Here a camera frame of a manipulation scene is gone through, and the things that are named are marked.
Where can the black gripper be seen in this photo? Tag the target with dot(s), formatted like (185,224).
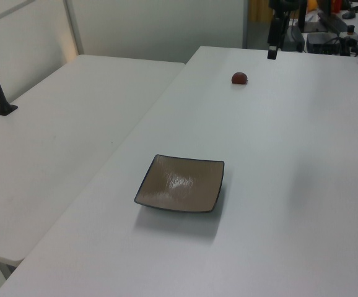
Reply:
(277,32)

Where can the small round reddish-brown food item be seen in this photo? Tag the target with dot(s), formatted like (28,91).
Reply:
(239,78)

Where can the square brown ceramic plate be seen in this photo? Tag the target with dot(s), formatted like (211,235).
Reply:
(182,184)

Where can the yellow board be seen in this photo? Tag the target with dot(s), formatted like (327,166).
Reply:
(258,10)

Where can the black robot control box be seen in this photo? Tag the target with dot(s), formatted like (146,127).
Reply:
(330,42)

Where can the dark computer mouse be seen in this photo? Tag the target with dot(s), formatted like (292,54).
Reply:
(349,14)

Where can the white adjacent table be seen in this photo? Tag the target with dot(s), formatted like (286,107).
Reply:
(58,139)

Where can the black upright post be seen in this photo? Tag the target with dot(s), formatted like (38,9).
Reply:
(302,15)

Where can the grey partition frame post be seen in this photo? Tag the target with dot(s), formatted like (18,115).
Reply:
(75,28)

